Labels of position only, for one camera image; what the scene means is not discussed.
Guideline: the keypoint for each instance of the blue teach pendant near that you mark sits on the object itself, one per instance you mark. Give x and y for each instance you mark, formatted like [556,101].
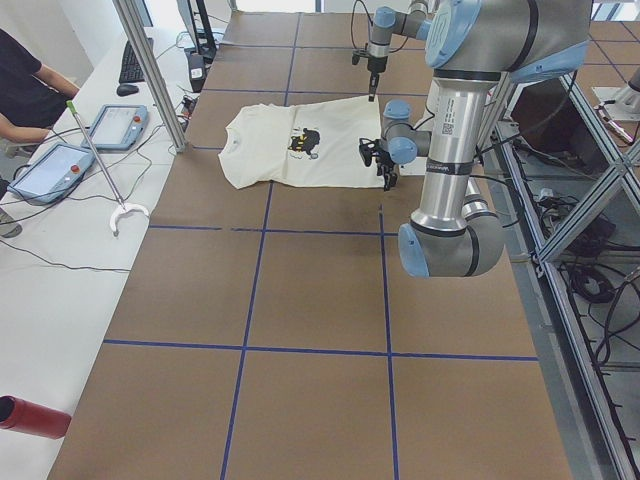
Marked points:
[53,175]

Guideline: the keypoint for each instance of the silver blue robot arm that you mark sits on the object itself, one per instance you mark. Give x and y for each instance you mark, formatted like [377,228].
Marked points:
[470,46]
[386,23]

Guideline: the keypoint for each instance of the red metal bottle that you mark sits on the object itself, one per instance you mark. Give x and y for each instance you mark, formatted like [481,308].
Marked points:
[26,417]

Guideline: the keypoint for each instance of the black keyboard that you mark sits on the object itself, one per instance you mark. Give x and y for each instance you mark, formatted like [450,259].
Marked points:
[131,70]

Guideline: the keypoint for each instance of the cream long-sleeve cat shirt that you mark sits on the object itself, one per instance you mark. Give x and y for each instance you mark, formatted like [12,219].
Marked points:
[310,145]

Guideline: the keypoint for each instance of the aluminium frame rack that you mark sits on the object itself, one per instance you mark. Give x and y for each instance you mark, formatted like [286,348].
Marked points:
[574,178]

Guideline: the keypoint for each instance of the person in black shirt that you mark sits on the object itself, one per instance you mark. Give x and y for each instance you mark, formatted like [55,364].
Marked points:
[33,95]

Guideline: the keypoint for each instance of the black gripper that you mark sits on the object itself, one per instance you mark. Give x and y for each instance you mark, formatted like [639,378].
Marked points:
[385,162]
[374,65]

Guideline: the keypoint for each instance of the black computer mouse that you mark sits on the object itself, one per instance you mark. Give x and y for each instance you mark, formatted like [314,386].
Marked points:
[126,89]

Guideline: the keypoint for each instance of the blue teach pendant far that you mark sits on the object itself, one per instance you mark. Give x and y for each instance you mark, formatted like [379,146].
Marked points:
[117,127]

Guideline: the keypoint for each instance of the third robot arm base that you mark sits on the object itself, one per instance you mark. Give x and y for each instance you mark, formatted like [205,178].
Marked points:
[618,105]

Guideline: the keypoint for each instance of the blue teach pendant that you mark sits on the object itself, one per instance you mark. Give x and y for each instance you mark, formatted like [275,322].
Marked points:
[53,175]
[117,127]

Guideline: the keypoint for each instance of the white reacher grabber stick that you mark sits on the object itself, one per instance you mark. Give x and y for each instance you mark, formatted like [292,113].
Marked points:
[123,208]

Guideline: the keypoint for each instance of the grey aluminium frame post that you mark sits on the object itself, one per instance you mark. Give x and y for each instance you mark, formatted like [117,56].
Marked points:
[133,27]

